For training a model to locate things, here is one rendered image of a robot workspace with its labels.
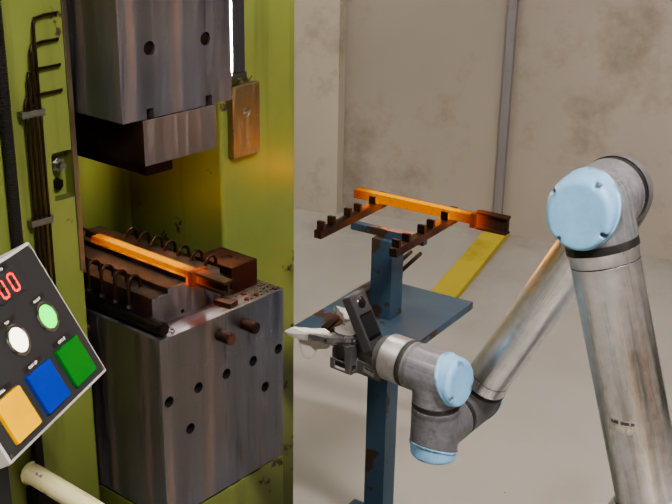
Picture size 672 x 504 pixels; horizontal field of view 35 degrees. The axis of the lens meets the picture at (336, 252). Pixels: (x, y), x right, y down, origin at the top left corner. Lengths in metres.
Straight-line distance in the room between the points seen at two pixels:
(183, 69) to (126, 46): 0.16
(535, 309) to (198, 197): 1.01
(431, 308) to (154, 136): 0.95
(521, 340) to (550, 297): 0.11
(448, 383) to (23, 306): 0.76
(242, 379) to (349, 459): 1.15
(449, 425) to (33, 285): 0.79
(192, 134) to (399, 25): 3.34
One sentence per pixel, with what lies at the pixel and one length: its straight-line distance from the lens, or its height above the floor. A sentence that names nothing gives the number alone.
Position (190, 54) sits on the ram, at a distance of 2.24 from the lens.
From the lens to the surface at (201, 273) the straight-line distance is 2.34.
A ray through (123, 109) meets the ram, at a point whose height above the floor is 1.40.
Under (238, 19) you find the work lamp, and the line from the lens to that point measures 2.47.
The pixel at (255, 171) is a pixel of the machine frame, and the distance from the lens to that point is 2.64.
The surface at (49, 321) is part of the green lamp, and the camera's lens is 1.98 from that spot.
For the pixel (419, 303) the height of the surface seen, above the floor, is 0.76.
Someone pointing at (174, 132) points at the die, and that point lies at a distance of 2.24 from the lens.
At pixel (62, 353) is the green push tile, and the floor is 1.03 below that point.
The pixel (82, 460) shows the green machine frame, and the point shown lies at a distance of 2.53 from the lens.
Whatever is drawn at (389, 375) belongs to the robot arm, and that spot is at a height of 0.97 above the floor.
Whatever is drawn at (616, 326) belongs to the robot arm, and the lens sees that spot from 1.73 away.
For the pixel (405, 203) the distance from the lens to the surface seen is 2.75.
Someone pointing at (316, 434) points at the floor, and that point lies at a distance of 3.71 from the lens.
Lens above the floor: 1.89
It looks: 21 degrees down
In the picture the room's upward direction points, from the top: 1 degrees clockwise
